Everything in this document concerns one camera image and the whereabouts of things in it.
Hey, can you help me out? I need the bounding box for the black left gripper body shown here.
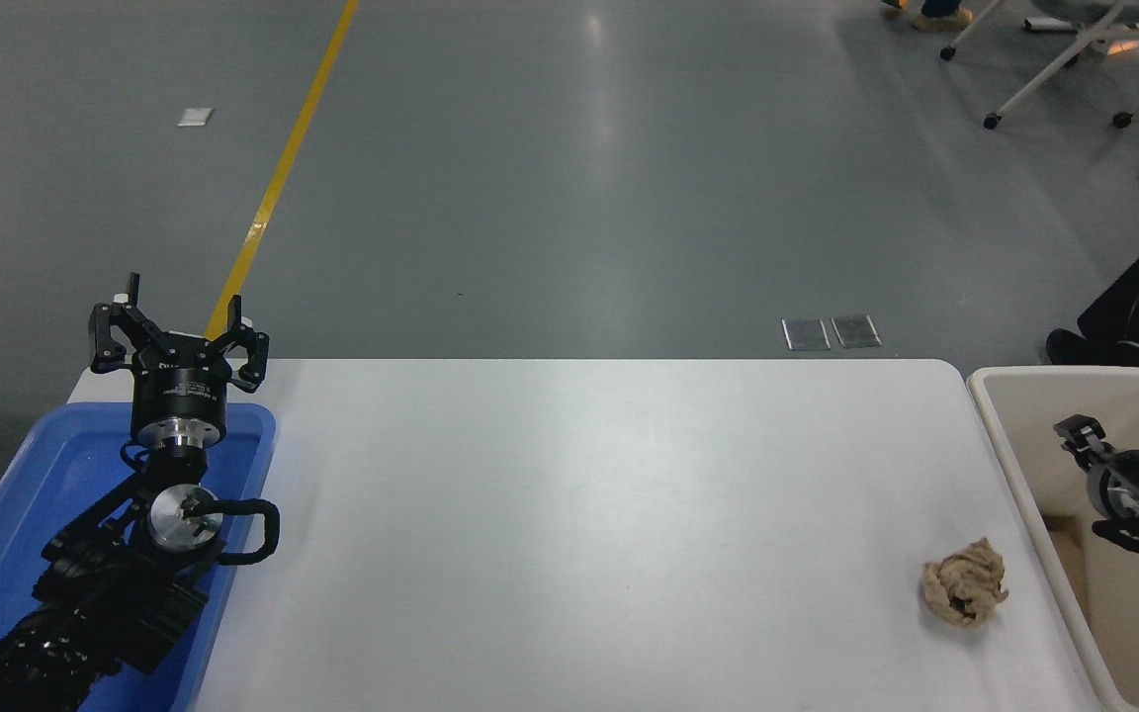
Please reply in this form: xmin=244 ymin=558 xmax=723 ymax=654
xmin=131 ymin=339 xmax=231 ymax=432

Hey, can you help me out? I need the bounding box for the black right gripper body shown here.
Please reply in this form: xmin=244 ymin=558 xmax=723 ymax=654
xmin=1086 ymin=450 xmax=1129 ymax=523

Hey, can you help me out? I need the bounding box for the metal floor plate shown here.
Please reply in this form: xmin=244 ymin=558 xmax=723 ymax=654
xmin=831 ymin=314 xmax=882 ymax=349
xmin=781 ymin=317 xmax=832 ymax=351

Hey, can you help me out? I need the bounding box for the large pale bin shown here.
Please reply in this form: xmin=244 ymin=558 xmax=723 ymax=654
xmin=966 ymin=366 xmax=1139 ymax=712

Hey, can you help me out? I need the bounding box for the blue plastic tray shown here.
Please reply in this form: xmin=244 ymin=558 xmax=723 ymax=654
xmin=0 ymin=400 xmax=278 ymax=712

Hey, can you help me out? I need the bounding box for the crumpled tan paper ball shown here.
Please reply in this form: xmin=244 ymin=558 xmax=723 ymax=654
xmin=921 ymin=537 xmax=1010 ymax=629

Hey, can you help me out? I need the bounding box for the white wheeled chair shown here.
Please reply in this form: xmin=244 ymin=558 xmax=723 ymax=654
xmin=938 ymin=0 xmax=1139 ymax=131

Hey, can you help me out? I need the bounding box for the walking person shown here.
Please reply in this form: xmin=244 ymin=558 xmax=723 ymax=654
xmin=881 ymin=0 xmax=974 ymax=31

